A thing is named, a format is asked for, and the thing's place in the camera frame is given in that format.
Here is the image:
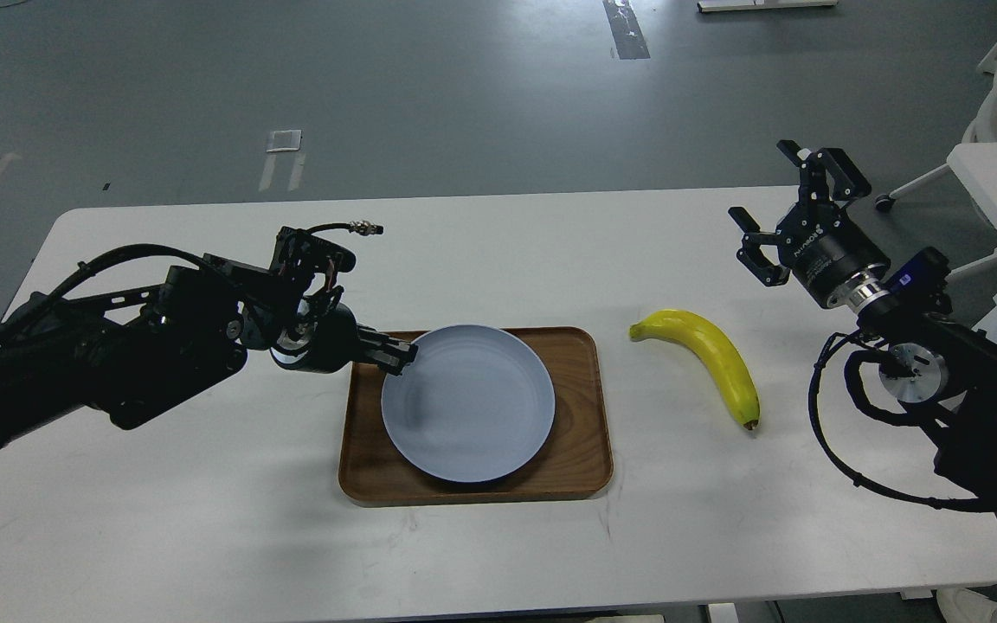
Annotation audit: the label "white shoe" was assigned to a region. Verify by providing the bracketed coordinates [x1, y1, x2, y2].
[936, 588, 997, 622]

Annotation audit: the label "yellow banana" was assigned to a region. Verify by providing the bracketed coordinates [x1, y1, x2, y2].
[627, 309, 762, 431]

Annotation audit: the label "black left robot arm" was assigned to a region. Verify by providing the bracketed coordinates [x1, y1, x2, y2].
[0, 221, 418, 449]

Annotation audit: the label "brown wooden tray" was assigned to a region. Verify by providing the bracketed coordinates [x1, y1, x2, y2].
[338, 326, 613, 506]

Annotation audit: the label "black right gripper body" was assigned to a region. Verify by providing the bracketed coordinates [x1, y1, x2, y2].
[778, 208, 891, 309]

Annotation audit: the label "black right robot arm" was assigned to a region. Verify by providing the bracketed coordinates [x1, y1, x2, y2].
[729, 139, 997, 512]

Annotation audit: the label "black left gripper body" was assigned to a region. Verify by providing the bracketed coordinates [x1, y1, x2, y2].
[272, 303, 359, 374]

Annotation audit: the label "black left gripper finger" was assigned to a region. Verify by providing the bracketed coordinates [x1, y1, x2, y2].
[355, 324, 418, 364]
[353, 350, 408, 377]

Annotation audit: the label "light blue plate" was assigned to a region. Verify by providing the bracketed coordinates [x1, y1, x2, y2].
[380, 324, 556, 484]

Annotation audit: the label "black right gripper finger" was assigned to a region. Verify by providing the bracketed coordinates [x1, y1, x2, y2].
[776, 139, 873, 214]
[729, 208, 790, 287]

